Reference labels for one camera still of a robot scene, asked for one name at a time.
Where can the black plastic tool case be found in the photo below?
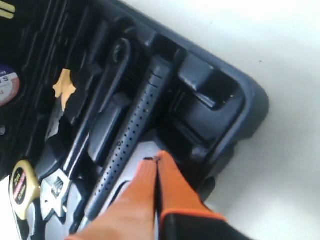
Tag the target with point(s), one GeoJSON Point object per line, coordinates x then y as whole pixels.
{"type": "Point", "coordinates": [108, 47]}

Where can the electrical tape roll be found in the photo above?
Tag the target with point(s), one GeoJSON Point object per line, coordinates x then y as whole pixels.
{"type": "Point", "coordinates": [9, 84]}

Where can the yellow tape measure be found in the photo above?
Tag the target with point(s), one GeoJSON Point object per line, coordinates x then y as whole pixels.
{"type": "Point", "coordinates": [24, 188]}

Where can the claw hammer black handle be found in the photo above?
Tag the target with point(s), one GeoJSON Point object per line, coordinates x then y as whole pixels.
{"type": "Point", "coordinates": [146, 105]}

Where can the pliers yellow black handles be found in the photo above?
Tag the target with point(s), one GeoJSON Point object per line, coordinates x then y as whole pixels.
{"type": "Point", "coordinates": [63, 90]}

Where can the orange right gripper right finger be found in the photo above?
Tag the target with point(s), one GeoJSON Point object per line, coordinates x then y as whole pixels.
{"type": "Point", "coordinates": [183, 215]}

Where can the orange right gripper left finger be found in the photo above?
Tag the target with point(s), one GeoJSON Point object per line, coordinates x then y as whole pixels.
{"type": "Point", "coordinates": [132, 215]}

